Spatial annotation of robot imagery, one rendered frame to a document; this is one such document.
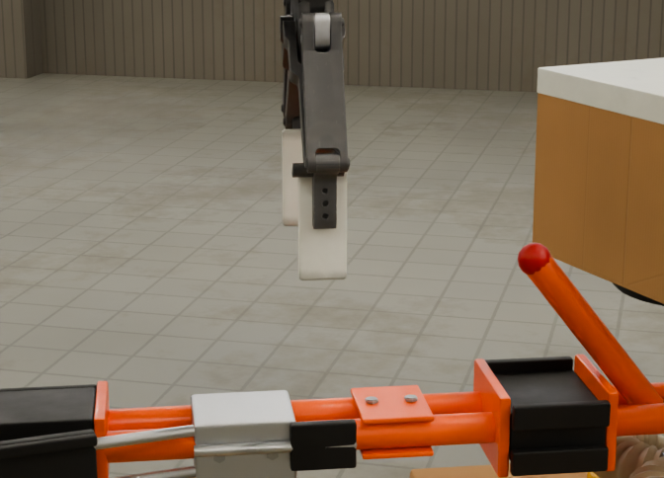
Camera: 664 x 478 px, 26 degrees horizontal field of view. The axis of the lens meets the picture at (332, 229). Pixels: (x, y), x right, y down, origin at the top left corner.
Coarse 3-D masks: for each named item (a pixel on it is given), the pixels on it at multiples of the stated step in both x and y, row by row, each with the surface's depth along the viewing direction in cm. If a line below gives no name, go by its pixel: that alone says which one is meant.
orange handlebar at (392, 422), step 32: (128, 416) 101; (160, 416) 101; (320, 416) 102; (352, 416) 102; (384, 416) 99; (416, 416) 99; (448, 416) 100; (480, 416) 100; (640, 416) 101; (128, 448) 96; (160, 448) 97; (192, 448) 97; (384, 448) 100; (416, 448) 100
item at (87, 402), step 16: (0, 400) 99; (16, 400) 99; (32, 400) 99; (48, 400) 99; (64, 400) 99; (80, 400) 99; (96, 400) 99; (0, 416) 96; (16, 416) 96; (32, 416) 96; (48, 416) 96; (64, 416) 96; (80, 416) 96; (96, 416) 96; (0, 432) 95; (16, 432) 95; (32, 432) 95; (48, 432) 95; (64, 432) 96; (96, 432) 96
